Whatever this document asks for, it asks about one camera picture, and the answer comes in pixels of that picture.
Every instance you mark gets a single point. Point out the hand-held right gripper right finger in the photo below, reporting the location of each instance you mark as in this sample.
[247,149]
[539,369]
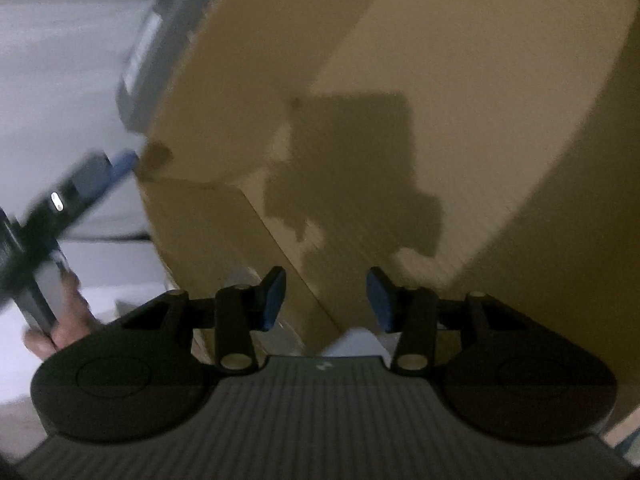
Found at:
[379,300]

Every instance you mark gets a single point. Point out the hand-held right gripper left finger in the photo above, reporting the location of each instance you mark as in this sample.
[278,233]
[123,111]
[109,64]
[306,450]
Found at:
[272,302]

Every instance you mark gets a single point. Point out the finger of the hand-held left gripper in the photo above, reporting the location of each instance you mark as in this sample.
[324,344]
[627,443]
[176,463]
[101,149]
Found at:
[107,172]

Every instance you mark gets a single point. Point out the brown cardboard box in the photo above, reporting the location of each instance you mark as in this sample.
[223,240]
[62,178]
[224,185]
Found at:
[450,60]

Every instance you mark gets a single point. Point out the person's left hand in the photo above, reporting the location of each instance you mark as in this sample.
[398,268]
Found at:
[70,317]

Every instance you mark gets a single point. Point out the grey plastic case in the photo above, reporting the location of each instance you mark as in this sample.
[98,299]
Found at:
[160,50]

